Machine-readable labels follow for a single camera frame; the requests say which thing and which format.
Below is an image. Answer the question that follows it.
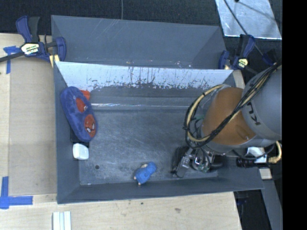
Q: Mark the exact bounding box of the small white box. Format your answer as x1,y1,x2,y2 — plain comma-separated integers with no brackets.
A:
72,142,90,161

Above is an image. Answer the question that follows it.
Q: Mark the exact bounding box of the dark metal gripper finger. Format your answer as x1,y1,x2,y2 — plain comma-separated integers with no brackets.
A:
171,146,190,173

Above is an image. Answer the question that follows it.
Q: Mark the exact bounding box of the blue and red plush slipper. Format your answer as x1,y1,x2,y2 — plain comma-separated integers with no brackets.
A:
59,86,98,143

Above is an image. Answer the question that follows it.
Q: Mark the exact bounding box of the pale wood board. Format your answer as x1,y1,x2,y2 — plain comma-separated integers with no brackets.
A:
8,56,59,196

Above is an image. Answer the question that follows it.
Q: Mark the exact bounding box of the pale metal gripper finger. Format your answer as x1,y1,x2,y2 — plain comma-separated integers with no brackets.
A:
176,156,191,178

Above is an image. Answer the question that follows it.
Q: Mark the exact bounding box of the grey metal bin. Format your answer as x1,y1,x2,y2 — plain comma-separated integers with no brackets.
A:
50,14,265,205

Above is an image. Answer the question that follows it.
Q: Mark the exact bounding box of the black cylinder on white bracket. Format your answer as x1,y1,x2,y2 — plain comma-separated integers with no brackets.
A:
236,146,272,169

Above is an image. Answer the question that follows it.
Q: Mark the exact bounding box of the blue toy figure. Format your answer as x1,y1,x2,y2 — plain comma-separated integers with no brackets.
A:
133,161,158,186

